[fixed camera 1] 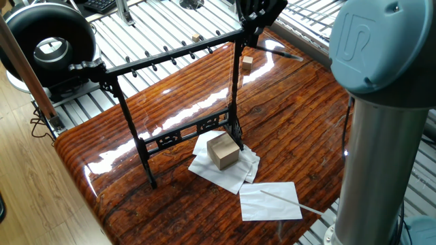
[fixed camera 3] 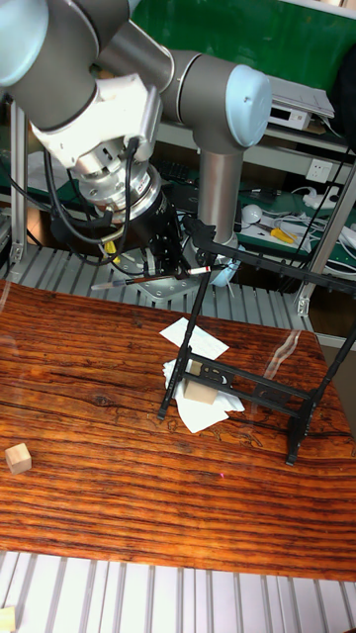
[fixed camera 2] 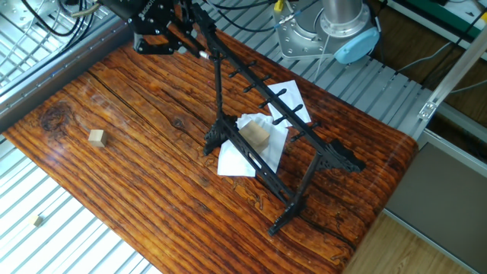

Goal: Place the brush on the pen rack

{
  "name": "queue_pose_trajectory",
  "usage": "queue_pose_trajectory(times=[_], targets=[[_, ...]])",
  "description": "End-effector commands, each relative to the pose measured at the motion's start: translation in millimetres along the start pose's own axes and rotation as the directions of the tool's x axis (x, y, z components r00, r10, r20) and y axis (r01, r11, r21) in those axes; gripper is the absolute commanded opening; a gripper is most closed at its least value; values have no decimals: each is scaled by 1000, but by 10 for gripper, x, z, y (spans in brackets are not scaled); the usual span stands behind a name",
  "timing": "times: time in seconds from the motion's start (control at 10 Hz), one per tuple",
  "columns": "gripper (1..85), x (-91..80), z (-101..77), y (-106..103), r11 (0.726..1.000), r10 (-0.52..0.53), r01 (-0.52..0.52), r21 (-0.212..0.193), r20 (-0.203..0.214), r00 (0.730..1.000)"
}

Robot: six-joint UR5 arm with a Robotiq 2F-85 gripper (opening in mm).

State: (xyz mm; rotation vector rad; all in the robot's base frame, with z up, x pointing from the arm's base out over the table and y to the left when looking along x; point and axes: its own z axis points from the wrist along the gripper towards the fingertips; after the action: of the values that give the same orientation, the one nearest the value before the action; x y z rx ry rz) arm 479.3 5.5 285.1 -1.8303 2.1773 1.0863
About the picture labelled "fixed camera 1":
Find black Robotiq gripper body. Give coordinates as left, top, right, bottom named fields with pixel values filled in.
left=235, top=0, right=289, bottom=22

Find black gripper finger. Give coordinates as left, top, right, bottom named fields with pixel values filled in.
left=237, top=12, right=262, bottom=35
left=257, top=9, right=289, bottom=37

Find thin metal utensil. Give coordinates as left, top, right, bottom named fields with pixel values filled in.
left=253, top=45, right=305, bottom=63

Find black ornate pen rack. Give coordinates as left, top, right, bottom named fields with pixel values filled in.
left=67, top=10, right=270, bottom=190

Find wood grain table mat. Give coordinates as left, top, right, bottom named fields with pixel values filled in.
left=54, top=26, right=354, bottom=245

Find large wooden block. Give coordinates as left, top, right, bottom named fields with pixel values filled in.
left=206, top=131, right=241, bottom=171

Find black keyboard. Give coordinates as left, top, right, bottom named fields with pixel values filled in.
left=83, top=0, right=116, bottom=14

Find thin white zip tie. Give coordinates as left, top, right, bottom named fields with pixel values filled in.
left=260, top=189, right=325, bottom=216

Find single white paper sheet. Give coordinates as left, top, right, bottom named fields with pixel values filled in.
left=238, top=181, right=303, bottom=222

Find small aluminium bracket stand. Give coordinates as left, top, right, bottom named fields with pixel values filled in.
left=114, top=0, right=136, bottom=27

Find aluminium profile post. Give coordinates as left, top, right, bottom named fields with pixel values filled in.
left=0, top=15, right=67, bottom=133

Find black round ring lamp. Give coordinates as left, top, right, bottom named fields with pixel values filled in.
left=0, top=1, right=103, bottom=101

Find thin black floor cable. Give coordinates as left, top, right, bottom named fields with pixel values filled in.
left=29, top=107, right=56, bottom=141

